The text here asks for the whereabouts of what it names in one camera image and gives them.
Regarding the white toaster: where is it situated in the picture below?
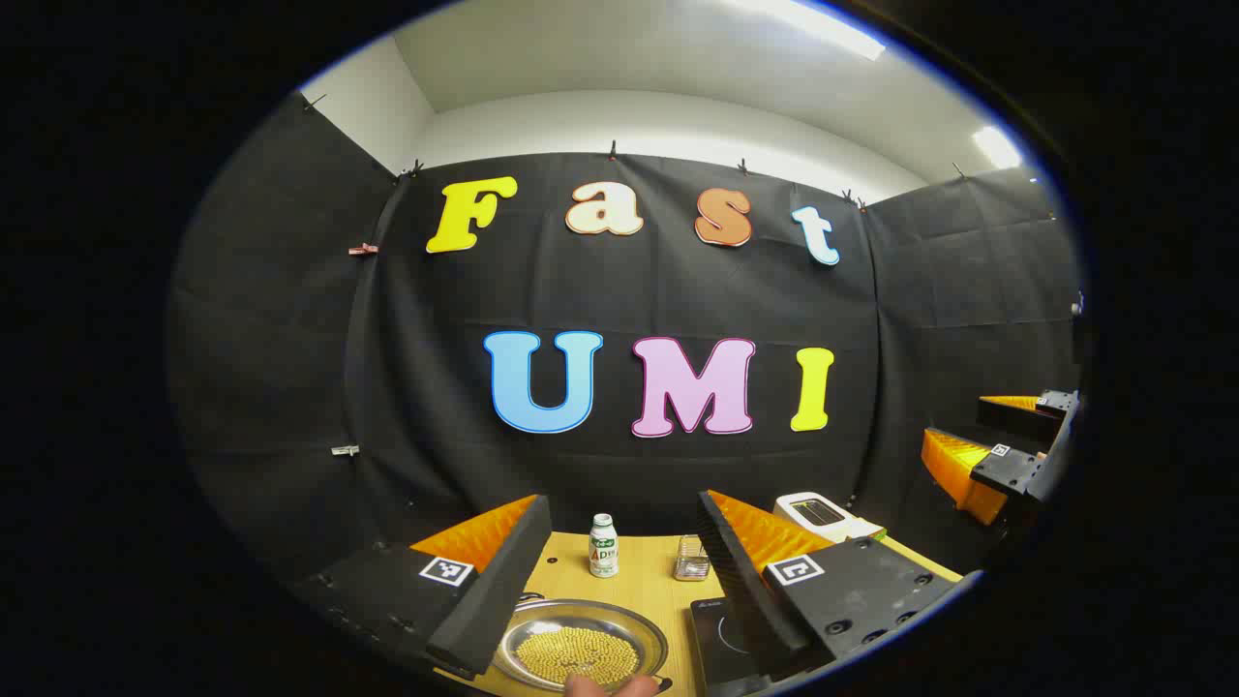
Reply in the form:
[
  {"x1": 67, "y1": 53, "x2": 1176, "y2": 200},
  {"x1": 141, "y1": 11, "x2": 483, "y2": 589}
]
[{"x1": 774, "y1": 492, "x2": 887, "y2": 545}]

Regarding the steel pot with black handle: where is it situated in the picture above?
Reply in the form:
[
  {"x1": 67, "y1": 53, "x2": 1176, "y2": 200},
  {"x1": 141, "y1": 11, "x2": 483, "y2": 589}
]
[{"x1": 492, "y1": 591, "x2": 676, "y2": 696}]

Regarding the long ceiling light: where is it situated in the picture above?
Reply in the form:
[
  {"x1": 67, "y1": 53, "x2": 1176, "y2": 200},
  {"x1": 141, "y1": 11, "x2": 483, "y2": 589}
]
[{"x1": 736, "y1": 0, "x2": 887, "y2": 61}]

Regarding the black induction cooktop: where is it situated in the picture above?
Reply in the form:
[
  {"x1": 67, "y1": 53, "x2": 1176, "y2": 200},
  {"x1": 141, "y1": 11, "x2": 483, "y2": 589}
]
[{"x1": 689, "y1": 597, "x2": 775, "y2": 694}]

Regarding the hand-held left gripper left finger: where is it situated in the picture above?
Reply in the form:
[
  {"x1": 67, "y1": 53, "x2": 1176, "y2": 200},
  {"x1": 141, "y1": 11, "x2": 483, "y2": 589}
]
[{"x1": 290, "y1": 494, "x2": 553, "y2": 677}]

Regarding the small ceiling light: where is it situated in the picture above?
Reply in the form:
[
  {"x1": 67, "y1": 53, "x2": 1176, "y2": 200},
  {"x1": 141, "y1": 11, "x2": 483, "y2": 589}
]
[{"x1": 973, "y1": 126, "x2": 1023, "y2": 170}]

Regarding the pile of yellow soybeans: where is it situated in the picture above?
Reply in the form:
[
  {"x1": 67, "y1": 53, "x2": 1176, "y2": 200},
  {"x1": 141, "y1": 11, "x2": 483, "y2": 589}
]
[{"x1": 513, "y1": 626, "x2": 642, "y2": 686}]

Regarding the white green drink bottle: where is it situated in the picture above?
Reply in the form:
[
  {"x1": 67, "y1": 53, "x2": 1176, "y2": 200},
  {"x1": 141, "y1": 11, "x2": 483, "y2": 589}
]
[{"x1": 589, "y1": 513, "x2": 620, "y2": 579}]

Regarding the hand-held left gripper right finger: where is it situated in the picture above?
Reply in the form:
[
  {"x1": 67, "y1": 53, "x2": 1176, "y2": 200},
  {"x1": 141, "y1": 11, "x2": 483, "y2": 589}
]
[{"x1": 697, "y1": 489, "x2": 966, "y2": 679}]

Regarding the metal wire basket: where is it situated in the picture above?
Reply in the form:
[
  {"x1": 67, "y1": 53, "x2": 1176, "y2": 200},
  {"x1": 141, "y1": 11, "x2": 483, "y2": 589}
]
[{"x1": 673, "y1": 534, "x2": 712, "y2": 582}]

